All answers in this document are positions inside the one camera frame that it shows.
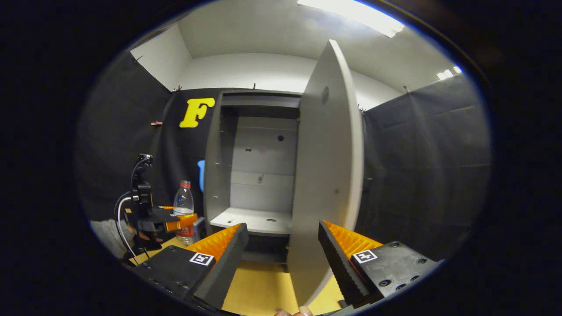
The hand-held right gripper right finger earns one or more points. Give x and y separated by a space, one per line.
338 267

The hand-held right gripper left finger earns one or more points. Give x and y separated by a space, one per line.
224 267

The clear plastic bottle red cap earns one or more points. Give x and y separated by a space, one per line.
183 202

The beige cabinet door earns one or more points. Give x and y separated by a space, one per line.
327 175

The grey cabinet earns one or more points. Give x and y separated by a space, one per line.
263 153

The white cabinet shelf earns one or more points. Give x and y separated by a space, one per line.
254 219

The black backdrop cloth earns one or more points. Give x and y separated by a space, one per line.
421 175

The small ceiling light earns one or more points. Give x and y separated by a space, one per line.
448 73

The long ceiling light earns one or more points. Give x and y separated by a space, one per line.
351 15

